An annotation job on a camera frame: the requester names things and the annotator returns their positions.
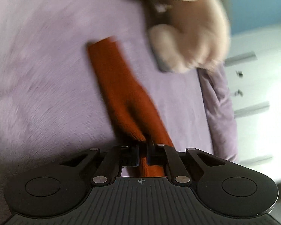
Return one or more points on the small drawer lock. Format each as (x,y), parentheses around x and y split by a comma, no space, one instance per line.
(240,73)
(238,93)

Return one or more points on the rust red knit sock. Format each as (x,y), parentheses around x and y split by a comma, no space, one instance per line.
(121,86)

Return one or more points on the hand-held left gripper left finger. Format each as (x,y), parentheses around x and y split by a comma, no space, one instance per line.
(134,155)

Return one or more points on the purple bed sheet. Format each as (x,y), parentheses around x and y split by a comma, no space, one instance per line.
(49,75)

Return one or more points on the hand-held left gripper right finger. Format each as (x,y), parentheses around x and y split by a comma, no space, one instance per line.
(149,154)

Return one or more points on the beige plush toy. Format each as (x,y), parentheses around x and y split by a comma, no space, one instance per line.
(201,28)

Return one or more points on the white drawer cabinet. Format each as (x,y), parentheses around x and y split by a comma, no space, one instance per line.
(267,86)

